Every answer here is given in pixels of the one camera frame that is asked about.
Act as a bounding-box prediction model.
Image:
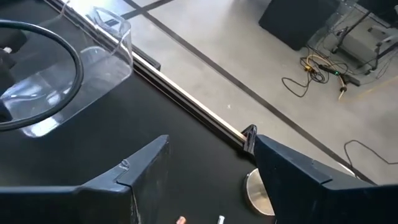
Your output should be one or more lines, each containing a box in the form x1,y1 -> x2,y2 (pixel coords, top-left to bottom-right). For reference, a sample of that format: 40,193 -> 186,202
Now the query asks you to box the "yellow floor cable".
300,54 -> 335,74

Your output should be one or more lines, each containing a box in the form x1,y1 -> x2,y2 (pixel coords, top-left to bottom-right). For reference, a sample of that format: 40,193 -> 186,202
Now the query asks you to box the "clear plastic bin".
0,6 -> 134,138

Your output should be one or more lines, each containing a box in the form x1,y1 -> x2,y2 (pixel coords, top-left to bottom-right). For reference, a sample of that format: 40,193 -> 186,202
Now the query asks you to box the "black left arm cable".
0,19 -> 85,132

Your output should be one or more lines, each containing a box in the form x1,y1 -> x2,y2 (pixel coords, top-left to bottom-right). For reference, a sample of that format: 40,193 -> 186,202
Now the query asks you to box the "grey equipment cart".
306,0 -> 398,75

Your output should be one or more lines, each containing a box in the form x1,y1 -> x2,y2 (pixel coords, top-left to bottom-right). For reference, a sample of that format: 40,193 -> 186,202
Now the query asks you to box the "black spring clamp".
241,124 -> 258,156

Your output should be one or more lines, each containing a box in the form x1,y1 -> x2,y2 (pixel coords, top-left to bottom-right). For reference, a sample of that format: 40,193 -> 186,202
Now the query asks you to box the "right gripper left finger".
0,134 -> 170,224

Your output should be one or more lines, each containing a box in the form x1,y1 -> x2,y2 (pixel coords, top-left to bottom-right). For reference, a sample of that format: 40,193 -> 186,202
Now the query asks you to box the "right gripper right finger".
254,134 -> 398,224

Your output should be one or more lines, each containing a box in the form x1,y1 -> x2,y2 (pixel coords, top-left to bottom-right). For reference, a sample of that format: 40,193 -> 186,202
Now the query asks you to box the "black box cabinet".
258,0 -> 341,52

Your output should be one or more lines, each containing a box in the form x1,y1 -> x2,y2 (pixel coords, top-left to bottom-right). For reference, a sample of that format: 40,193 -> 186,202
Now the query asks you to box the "black floor cable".
281,67 -> 330,98
343,139 -> 398,166

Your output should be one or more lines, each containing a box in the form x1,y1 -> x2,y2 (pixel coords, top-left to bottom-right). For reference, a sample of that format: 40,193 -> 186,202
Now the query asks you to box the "black power strip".
317,63 -> 361,87

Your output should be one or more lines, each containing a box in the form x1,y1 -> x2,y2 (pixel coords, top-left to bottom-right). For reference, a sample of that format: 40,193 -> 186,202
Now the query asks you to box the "black aluminium table frame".
43,0 -> 251,152

